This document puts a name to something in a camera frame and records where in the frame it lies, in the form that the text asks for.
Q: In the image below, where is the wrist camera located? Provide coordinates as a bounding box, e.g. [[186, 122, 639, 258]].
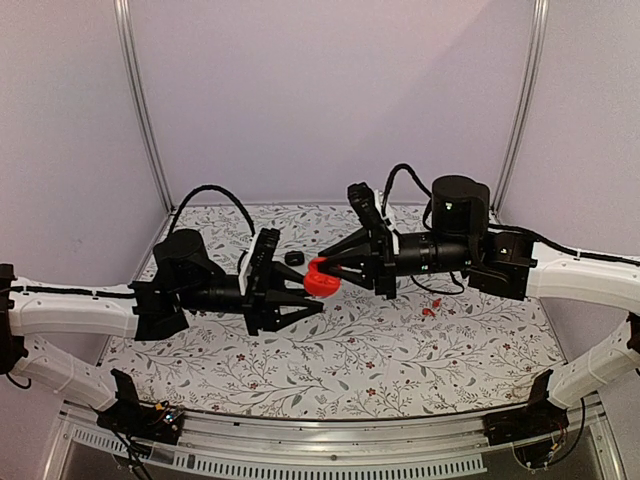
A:
[[347, 182, 392, 233], [238, 228, 280, 296]]

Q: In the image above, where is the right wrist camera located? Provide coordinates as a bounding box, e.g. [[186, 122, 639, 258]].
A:
[[347, 182, 392, 233]]

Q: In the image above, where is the right aluminium frame post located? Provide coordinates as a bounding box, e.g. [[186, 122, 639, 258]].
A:
[[491, 0, 550, 218]]

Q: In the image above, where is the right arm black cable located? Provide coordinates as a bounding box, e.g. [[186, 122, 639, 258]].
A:
[[382, 163, 434, 211]]

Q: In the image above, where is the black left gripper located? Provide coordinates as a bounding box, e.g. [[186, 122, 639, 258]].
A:
[[177, 262, 325, 338]]

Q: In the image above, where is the floral patterned table mat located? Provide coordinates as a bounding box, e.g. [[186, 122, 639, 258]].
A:
[[102, 203, 569, 420]]

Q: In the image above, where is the left aluminium frame post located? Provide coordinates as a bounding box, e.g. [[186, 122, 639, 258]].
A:
[[113, 0, 174, 214]]

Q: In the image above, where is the aluminium frame post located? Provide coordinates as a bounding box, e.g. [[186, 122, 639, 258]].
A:
[[113, 0, 174, 214], [491, 0, 550, 218]]

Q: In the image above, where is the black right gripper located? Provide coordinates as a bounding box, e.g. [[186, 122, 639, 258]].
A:
[[316, 226, 474, 300]]

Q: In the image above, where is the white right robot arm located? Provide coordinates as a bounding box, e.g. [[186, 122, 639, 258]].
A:
[[316, 175, 639, 436]]

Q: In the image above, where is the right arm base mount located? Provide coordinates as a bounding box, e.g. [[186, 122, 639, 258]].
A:
[[482, 370, 569, 446]]

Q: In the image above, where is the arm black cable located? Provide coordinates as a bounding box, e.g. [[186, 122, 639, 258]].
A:
[[167, 184, 259, 251], [382, 163, 434, 211]]

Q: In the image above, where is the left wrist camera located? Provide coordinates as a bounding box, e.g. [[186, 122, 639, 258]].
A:
[[238, 228, 280, 296]]

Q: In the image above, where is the red round charging case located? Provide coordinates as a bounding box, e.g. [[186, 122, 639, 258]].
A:
[[303, 257, 341, 298]]

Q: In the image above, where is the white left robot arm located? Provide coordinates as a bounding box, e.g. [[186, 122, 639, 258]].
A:
[[1, 229, 323, 434]]

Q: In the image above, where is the black earbud charging case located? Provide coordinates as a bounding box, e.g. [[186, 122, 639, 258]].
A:
[[284, 250, 305, 267]]

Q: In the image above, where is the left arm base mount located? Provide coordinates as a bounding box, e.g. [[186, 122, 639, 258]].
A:
[[96, 369, 184, 445]]

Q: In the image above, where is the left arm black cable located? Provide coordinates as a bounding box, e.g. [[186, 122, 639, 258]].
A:
[[167, 184, 259, 251]]

